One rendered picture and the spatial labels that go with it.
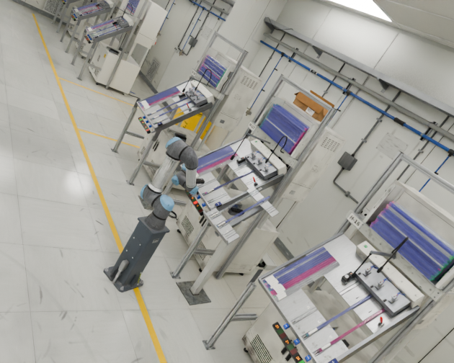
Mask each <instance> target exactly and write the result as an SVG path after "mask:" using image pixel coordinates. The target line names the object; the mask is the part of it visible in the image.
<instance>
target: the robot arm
mask: <svg viewBox="0 0 454 363"><path fill-rule="evenodd" d="M165 148H166V157H165V159H164V161H163V162H162V164H161V166H160V168H159V170H158V171H157V173H156V175H155V177H154V178H153V181H152V182H150V183H148V184H146V185H145V186H144V187H143V188H142V190H141V193H140V195H141V198H142V199H143V200H144V201H146V202H147V203H148V204H149V205H150V206H152V208H153V212H152V213H151V214H150V215H148V216H147V217H146V219H145V223H146V225H147V226H148V227H150V228H152V229H154V230H158V231H160V230H163V229H164V227H165V223H166V219H167V218H168V216H169V214H170V212H171V211H172V210H173V207H174V201H173V199H172V198H171V197H169V196H167V195H165V194H161V193H162V192H163V189H162V187H163V185H164V183H165V182H166V180H167V178H168V177H169V175H170V173H171V172H172V169H173V168H174V166H175V164H176V162H177V161H180V160H181V161H182V162H183V163H184V164H183V165H182V170H181V171H180V172H178V173H177V174H176V175H174V176H173V177H172V182H173V184H174V185H176V186H177V185H181V186H182V187H183V188H185V189H186V190H187V191H188V192H189V193H190V194H192V197H196V196H197V197H198V195H199V192H198V189H199V188H198V187H197V185H196V184H204V183H205V180H204V179H196V173H197V167H198V158H197V154H196V152H195V150H194V149H193V148H192V147H190V146H189V145H187V144H186V143H185V142H184V141H183V140H182V139H180V138H178V137H174V138H172V139H170V140H169V141H168V142H167V144H166V147H165Z"/></svg>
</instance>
